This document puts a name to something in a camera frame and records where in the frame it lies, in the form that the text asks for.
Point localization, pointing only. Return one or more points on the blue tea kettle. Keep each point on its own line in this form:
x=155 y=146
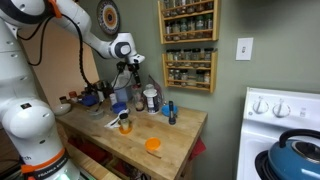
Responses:
x=290 y=159

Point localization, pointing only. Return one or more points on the white electric stove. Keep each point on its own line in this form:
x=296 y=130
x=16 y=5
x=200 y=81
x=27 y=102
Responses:
x=269 y=113

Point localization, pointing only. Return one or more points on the white canister black lid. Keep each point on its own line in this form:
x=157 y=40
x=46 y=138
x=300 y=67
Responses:
x=151 y=99

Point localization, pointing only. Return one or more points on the upper wooden spice rack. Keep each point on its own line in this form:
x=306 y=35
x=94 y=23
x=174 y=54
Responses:
x=183 y=21

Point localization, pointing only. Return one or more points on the lower wooden spice rack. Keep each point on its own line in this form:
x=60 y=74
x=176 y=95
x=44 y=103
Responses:
x=190 y=68

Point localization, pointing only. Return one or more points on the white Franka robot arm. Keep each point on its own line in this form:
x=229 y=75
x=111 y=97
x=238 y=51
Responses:
x=26 y=118

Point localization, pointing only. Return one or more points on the white light switch plate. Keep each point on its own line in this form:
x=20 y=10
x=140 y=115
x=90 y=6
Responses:
x=244 y=49

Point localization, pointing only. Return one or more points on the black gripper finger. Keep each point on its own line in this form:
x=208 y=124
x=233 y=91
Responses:
x=137 y=78

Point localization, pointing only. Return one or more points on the plastic zip bag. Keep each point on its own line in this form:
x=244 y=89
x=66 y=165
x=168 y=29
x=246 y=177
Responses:
x=158 y=88

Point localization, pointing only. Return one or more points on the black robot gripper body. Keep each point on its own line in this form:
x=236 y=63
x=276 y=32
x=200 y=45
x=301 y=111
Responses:
x=121 y=66

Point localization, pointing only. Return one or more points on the clear glass bowl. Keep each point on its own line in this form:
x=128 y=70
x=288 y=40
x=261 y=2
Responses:
x=95 y=114

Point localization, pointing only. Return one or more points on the wooden spice rack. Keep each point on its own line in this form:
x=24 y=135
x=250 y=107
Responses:
x=190 y=68
x=183 y=21

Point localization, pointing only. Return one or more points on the white ceramic bowl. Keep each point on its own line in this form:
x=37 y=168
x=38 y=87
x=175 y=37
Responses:
x=62 y=109

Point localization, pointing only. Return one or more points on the decorative wall plate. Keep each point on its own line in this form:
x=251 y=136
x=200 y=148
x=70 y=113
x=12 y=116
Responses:
x=108 y=17

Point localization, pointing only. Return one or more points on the small black-capped glass bottle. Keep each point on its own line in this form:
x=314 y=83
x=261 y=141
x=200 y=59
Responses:
x=124 y=121

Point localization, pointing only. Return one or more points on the small blue measuring cup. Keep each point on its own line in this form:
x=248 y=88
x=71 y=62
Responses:
x=119 y=106

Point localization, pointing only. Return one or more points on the orange bowl under bottle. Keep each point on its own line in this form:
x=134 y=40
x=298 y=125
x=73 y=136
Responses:
x=125 y=131

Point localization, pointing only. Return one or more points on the orange plastic lid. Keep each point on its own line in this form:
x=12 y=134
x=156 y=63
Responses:
x=152 y=143

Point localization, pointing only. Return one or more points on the wooden butcher block table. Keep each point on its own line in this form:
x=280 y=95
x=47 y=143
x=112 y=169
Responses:
x=165 y=163

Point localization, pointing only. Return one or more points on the red-lid clear jar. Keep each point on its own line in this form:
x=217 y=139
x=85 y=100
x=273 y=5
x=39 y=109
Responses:
x=138 y=98

